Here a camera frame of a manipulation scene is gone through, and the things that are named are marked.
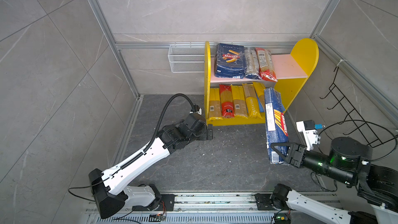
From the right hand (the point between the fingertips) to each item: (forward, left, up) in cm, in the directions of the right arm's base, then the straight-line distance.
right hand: (272, 144), depth 52 cm
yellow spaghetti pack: (+52, -17, -25) cm, 60 cm away
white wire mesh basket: (+67, +32, -8) cm, 75 cm away
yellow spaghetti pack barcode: (+37, +1, -22) cm, 43 cm away
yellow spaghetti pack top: (+31, +16, -22) cm, 41 cm away
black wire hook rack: (+17, -43, -6) cm, 47 cm away
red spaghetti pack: (+41, +8, -22) cm, 47 cm away
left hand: (+16, +22, -12) cm, 30 cm away
